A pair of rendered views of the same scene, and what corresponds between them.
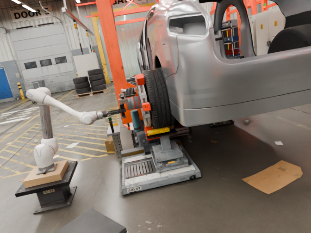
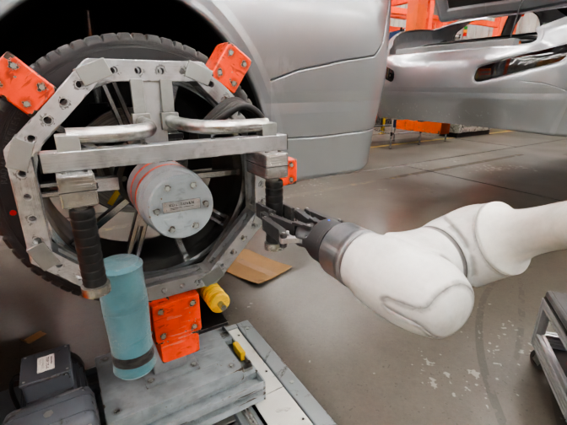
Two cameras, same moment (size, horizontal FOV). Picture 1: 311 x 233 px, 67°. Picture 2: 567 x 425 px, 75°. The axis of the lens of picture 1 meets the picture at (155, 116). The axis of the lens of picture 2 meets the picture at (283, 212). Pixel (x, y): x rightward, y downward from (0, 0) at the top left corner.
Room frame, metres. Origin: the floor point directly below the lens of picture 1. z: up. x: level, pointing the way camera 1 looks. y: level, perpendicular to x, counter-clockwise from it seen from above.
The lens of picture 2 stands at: (2.68, 0.98, 1.08)
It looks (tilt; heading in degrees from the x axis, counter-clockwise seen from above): 19 degrees down; 244
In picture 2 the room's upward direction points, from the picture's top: straight up
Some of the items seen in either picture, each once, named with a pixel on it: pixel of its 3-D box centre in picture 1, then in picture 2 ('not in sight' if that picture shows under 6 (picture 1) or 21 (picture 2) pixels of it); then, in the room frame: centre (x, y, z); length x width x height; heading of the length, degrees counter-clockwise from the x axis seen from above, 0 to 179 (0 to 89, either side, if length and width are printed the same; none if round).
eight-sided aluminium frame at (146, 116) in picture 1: (142, 101); (159, 186); (2.58, 0.11, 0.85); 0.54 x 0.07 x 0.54; 5
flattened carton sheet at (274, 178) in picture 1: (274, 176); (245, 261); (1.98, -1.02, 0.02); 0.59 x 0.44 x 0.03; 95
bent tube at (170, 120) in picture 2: (128, 88); (214, 106); (2.47, 0.22, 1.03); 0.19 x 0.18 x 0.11; 95
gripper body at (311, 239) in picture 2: (107, 113); (321, 237); (2.37, 0.48, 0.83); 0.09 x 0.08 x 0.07; 96
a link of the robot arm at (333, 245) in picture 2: (100, 114); (349, 253); (2.36, 0.56, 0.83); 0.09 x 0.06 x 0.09; 6
